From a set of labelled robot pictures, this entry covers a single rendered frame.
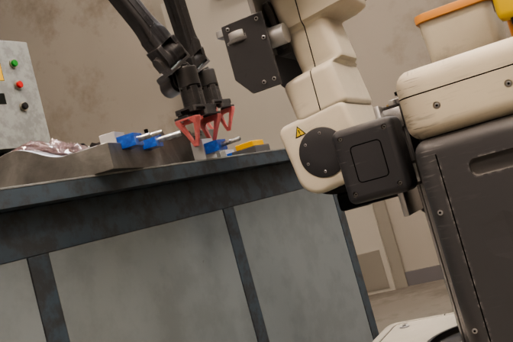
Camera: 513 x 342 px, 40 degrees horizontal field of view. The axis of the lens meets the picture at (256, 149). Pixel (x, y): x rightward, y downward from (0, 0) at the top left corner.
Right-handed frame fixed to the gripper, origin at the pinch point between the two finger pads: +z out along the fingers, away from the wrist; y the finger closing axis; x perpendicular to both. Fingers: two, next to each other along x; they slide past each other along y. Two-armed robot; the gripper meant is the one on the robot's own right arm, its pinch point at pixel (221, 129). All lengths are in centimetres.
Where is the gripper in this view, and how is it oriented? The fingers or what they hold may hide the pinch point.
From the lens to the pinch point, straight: 228.6
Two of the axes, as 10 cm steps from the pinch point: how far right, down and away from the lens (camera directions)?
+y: -5.2, 0.9, -8.5
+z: 2.7, 9.6, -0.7
